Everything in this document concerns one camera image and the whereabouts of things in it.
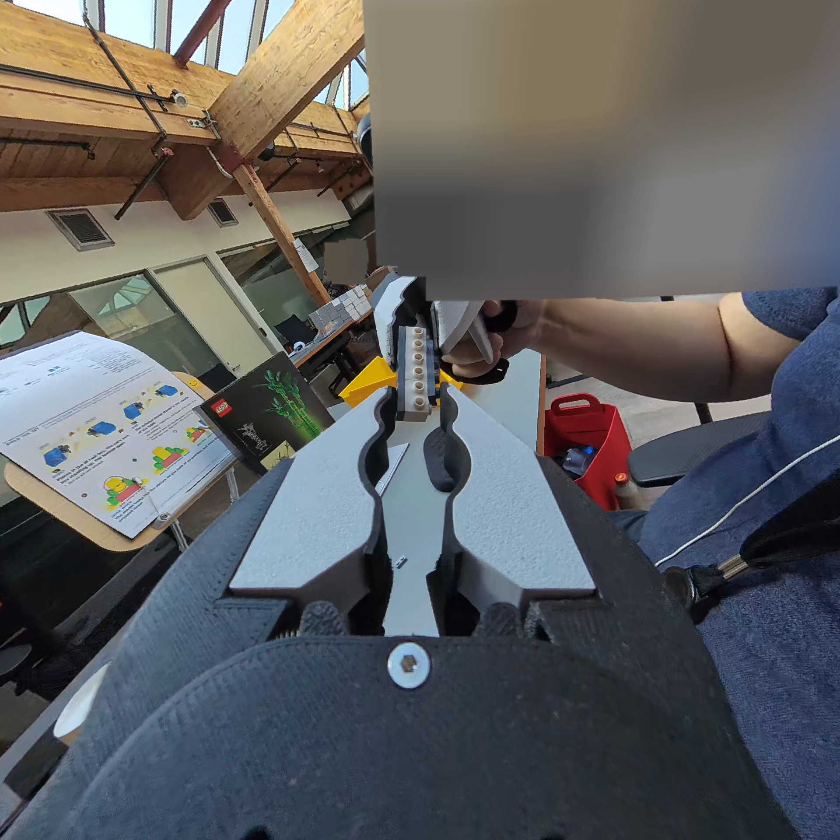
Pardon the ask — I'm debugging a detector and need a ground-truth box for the person's right forearm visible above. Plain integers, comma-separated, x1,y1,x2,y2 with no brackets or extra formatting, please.
538,291,799,403

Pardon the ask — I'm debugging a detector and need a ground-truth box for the stack of white boxes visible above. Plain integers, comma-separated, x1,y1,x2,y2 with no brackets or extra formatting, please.
308,285,375,333

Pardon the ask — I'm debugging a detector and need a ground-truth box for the person's right hand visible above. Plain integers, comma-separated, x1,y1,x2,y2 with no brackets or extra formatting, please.
443,300,547,382

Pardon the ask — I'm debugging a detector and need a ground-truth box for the black office chair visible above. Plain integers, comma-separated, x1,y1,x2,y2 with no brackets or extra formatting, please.
273,314,320,350

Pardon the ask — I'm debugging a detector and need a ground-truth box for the thin white cord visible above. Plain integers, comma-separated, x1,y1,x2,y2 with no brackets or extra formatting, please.
655,433,840,569

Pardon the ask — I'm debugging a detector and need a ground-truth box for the black chair armrest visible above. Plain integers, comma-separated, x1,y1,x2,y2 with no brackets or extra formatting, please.
628,411,770,488

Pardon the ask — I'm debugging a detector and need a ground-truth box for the tan and black lego assembly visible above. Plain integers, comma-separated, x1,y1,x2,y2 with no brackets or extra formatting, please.
395,326,441,425

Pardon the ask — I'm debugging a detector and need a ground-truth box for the illustrated instruction poster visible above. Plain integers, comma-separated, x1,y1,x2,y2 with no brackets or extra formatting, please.
0,331,238,540

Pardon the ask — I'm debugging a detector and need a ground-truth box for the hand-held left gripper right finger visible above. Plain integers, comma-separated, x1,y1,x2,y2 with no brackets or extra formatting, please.
423,382,599,613

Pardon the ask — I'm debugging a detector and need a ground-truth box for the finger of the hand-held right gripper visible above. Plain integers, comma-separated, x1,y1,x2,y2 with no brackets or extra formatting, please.
373,273,429,372
430,301,494,366

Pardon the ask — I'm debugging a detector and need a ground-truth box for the black bamboo lego box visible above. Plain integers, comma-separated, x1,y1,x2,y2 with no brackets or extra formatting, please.
195,351,336,475

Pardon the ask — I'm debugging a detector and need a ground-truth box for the wooden display board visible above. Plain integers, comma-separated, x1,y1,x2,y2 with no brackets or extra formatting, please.
3,371,241,554

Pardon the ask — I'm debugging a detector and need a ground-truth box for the yellow plastic bin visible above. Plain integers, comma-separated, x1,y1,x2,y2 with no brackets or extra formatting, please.
337,356,464,409

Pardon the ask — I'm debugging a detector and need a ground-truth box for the red plastic bag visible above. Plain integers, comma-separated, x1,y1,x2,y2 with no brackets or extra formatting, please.
542,392,633,512

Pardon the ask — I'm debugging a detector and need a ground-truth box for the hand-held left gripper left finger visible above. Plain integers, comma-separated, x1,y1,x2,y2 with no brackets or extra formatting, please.
228,386,397,613

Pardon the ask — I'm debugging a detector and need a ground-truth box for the black shoulder strap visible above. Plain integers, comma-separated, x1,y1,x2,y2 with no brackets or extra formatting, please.
661,471,840,613

